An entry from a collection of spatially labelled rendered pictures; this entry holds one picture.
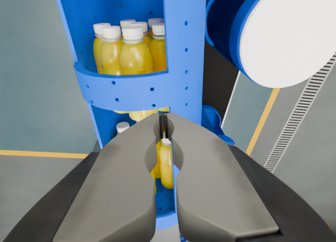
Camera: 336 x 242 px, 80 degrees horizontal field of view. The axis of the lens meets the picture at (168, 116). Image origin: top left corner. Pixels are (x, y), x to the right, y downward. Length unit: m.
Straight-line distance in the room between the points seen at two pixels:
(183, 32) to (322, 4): 0.40
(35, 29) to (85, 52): 1.24
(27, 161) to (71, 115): 0.75
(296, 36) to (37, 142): 2.10
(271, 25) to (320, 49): 0.16
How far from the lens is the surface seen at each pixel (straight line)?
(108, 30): 0.45
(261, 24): 0.59
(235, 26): 0.62
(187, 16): 0.36
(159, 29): 0.44
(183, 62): 0.37
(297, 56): 0.67
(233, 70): 1.61
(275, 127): 2.27
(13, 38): 1.85
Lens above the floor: 1.56
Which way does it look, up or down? 58 degrees down
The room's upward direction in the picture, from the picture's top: 172 degrees clockwise
